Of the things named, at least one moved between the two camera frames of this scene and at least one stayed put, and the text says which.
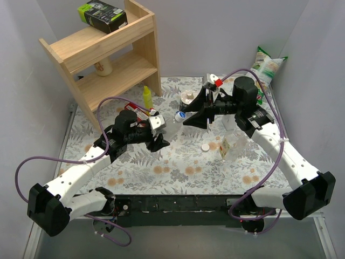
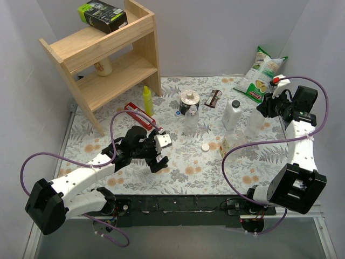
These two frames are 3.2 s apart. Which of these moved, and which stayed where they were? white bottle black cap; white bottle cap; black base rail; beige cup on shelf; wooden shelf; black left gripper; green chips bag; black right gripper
Moved: black right gripper; black left gripper
Stayed: white bottle black cap; black base rail; white bottle cap; beige cup on shelf; wooden shelf; green chips bag
